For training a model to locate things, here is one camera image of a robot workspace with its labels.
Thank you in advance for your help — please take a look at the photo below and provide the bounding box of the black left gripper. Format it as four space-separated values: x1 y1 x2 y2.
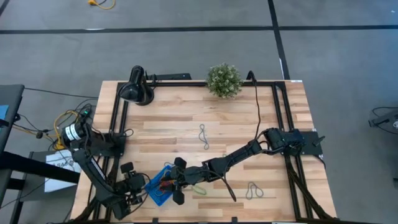
120 161 147 206

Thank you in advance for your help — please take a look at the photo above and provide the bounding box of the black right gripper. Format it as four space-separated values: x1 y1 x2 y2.
169 157 206 206

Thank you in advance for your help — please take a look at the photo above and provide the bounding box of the blue plastic slotted bin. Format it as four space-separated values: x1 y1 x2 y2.
144 164 175 207

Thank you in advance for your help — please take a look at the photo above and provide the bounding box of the white paper sheet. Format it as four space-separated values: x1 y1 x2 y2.
44 149 82 193

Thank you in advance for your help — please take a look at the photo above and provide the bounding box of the black metal beam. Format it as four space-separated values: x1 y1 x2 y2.
0 151 81 184

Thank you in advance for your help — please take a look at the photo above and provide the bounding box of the black desk lamp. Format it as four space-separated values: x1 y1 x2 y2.
118 65 155 106

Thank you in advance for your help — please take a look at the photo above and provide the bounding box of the black power strip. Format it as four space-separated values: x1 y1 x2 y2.
146 73 193 81

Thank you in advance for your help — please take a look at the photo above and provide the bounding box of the potted green plant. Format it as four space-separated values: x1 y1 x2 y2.
205 62 244 100

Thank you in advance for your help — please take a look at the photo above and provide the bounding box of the gray side table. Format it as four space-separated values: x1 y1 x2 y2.
0 83 25 156

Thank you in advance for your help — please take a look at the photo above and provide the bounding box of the black floor stand base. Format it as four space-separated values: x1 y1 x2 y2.
368 107 398 134

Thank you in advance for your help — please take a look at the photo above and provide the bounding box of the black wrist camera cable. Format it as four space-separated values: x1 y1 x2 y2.
205 169 238 202

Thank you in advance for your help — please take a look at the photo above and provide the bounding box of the yellow cable with plug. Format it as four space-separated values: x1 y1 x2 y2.
53 109 82 151

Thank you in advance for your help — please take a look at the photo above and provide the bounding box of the black aluminium table frame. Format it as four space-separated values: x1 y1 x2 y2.
73 80 338 224

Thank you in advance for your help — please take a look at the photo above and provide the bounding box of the long black cable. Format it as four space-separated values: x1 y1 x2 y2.
246 70 265 141

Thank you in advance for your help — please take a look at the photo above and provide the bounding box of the yellow extension cable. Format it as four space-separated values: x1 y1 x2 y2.
87 0 116 10

